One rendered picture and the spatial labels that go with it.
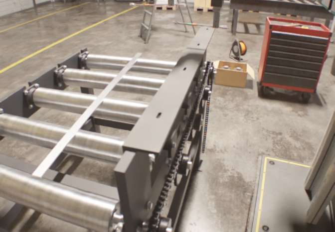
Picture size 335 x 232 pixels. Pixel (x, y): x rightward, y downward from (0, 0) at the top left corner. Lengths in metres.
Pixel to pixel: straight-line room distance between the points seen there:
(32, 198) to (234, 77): 3.01
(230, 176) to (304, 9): 4.81
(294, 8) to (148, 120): 5.73
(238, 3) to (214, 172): 4.51
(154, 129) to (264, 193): 1.15
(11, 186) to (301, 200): 1.52
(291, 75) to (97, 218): 2.88
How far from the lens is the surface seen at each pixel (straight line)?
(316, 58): 3.28
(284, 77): 3.30
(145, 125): 0.63
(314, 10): 6.34
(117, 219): 0.81
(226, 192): 2.03
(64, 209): 0.84
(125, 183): 0.56
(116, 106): 1.25
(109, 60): 1.86
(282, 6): 6.15
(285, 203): 1.66
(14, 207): 1.73
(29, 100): 1.60
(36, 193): 0.90
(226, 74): 3.47
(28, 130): 1.23
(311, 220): 1.61
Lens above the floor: 1.53
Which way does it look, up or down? 31 degrees down
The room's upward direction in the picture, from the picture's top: straight up
